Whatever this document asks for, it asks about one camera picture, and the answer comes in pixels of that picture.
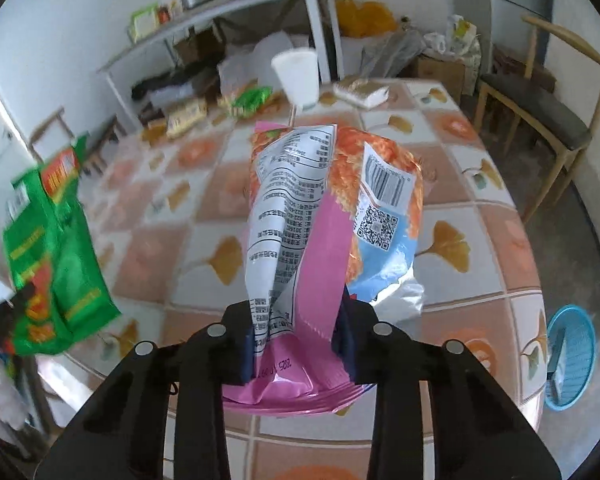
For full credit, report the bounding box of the white printed plastic bag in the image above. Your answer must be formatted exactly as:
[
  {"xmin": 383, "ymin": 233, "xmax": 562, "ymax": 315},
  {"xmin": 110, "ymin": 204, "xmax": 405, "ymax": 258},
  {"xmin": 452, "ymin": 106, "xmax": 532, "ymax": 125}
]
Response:
[{"xmin": 425, "ymin": 14, "xmax": 481, "ymax": 56}]

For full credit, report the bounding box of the cardboard box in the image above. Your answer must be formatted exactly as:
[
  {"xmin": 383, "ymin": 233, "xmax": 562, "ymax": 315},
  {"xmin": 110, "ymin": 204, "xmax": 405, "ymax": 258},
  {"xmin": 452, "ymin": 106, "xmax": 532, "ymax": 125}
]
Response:
[
  {"xmin": 172, "ymin": 25, "xmax": 226, "ymax": 66},
  {"xmin": 415, "ymin": 52, "xmax": 468, "ymax": 98}
]

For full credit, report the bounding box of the tile pattern tablecloth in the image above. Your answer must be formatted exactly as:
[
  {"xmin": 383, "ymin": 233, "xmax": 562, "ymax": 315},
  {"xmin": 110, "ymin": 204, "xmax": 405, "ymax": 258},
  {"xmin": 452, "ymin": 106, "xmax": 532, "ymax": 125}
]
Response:
[{"xmin": 62, "ymin": 77, "xmax": 548, "ymax": 480}]

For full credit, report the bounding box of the brown snack packet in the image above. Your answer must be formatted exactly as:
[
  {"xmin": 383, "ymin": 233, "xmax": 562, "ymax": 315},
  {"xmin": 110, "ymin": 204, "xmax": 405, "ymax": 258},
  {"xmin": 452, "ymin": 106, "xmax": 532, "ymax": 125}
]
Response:
[{"xmin": 141, "ymin": 121, "xmax": 168, "ymax": 146}]

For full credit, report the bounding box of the large green foil snack bag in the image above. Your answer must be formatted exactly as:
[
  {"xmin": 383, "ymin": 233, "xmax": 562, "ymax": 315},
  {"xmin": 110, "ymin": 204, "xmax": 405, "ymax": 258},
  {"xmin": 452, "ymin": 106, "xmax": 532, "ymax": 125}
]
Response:
[{"xmin": 2, "ymin": 135, "xmax": 123, "ymax": 357}]

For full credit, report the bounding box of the green box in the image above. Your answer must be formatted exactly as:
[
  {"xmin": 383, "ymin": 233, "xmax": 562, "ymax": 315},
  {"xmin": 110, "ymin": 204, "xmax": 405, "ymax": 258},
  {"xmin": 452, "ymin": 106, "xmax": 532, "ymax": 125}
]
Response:
[{"xmin": 126, "ymin": 3, "xmax": 162, "ymax": 42}]

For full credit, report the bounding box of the yellow plastic bag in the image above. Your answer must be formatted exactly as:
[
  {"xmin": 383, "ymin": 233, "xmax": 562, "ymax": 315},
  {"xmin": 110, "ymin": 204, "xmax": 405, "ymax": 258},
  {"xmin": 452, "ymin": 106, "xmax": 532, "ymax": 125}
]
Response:
[{"xmin": 335, "ymin": 0, "xmax": 398, "ymax": 38}]

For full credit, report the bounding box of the yellow snack packet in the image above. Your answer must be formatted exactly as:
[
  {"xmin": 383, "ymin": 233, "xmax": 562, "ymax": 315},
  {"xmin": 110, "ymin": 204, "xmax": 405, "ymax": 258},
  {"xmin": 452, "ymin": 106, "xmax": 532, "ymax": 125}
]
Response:
[{"xmin": 166, "ymin": 99, "xmax": 208, "ymax": 140}]

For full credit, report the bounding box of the white metal frame desk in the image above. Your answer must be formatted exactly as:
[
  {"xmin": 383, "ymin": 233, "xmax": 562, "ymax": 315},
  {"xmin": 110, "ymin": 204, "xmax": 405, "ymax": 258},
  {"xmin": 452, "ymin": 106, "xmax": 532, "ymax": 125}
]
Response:
[{"xmin": 97, "ymin": 0, "xmax": 346, "ymax": 131}]

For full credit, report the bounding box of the clear wrapped cookie packet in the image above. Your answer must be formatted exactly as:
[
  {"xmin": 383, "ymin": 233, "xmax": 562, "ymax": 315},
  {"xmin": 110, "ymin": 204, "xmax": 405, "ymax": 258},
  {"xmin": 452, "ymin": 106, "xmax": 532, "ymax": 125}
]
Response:
[{"xmin": 332, "ymin": 77, "xmax": 391, "ymax": 110}]

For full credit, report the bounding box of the grey plastic bag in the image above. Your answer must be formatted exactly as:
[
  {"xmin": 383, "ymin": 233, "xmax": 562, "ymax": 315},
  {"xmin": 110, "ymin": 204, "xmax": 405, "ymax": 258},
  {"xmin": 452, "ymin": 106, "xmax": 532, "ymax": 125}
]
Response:
[{"xmin": 360, "ymin": 30, "xmax": 426, "ymax": 78}]

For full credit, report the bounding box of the white paper cup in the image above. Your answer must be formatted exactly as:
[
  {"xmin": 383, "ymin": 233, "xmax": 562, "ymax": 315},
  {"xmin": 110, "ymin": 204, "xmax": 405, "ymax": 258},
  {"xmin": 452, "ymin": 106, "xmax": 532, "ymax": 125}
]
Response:
[{"xmin": 271, "ymin": 49, "xmax": 320, "ymax": 111}]

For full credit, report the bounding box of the wooden chair with dark seat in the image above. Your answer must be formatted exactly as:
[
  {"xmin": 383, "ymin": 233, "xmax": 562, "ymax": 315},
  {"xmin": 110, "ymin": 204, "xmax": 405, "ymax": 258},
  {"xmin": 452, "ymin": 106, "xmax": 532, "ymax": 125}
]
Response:
[{"xmin": 472, "ymin": 14, "xmax": 600, "ymax": 223}]

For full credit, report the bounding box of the wooden stool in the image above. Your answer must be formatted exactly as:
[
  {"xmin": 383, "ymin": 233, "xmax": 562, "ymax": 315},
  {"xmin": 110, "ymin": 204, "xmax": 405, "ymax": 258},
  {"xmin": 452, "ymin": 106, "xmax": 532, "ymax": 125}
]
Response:
[{"xmin": 27, "ymin": 107, "xmax": 128, "ymax": 176}]

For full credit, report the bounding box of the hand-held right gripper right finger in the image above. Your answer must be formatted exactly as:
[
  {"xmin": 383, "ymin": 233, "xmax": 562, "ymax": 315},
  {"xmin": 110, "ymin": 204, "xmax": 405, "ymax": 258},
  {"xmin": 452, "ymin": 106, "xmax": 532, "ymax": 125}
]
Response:
[{"xmin": 330, "ymin": 292, "xmax": 563, "ymax": 480}]

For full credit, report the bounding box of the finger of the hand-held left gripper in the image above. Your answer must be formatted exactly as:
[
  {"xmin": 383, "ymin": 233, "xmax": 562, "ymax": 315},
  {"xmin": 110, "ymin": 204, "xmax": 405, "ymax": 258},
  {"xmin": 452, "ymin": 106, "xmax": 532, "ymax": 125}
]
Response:
[{"xmin": 2, "ymin": 285, "xmax": 38, "ymax": 313}]

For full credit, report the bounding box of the white sack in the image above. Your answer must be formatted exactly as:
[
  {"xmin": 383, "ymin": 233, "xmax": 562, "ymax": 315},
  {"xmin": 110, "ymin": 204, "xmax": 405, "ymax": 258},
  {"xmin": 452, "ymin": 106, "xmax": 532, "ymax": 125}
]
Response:
[{"xmin": 217, "ymin": 32, "xmax": 301, "ymax": 96}]

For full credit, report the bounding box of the pink and orange snack bag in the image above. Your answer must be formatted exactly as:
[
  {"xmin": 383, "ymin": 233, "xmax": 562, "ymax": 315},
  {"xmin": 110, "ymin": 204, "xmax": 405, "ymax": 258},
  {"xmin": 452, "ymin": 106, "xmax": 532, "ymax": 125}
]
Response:
[{"xmin": 221, "ymin": 122, "xmax": 426, "ymax": 417}]

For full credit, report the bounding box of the light blue plastic basket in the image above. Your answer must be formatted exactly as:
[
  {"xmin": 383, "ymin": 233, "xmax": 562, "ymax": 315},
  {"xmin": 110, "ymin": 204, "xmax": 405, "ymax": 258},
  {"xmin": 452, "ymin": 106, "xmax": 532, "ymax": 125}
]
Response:
[{"xmin": 545, "ymin": 305, "xmax": 597, "ymax": 413}]

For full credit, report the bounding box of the small green snack packet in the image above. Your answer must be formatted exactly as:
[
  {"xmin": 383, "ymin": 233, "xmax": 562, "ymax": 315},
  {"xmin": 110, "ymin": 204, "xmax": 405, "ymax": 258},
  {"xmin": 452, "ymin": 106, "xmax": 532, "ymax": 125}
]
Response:
[{"xmin": 231, "ymin": 86, "xmax": 272, "ymax": 118}]

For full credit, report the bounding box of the person's left hand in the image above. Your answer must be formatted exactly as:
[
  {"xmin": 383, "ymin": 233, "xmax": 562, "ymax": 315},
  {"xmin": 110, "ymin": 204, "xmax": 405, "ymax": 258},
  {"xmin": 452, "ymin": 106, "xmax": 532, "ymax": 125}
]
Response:
[{"xmin": 0, "ymin": 365, "xmax": 33, "ymax": 433}]

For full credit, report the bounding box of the black cloth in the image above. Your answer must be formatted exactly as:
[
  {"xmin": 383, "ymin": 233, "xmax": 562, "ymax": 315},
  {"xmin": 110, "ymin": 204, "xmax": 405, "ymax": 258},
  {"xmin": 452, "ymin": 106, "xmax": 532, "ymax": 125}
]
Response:
[{"xmin": 130, "ymin": 72, "xmax": 181, "ymax": 101}]

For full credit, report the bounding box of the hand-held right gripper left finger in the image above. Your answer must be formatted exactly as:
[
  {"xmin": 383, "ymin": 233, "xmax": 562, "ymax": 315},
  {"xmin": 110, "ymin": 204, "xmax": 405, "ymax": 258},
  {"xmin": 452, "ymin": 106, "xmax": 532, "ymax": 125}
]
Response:
[{"xmin": 35, "ymin": 304, "xmax": 256, "ymax": 480}]

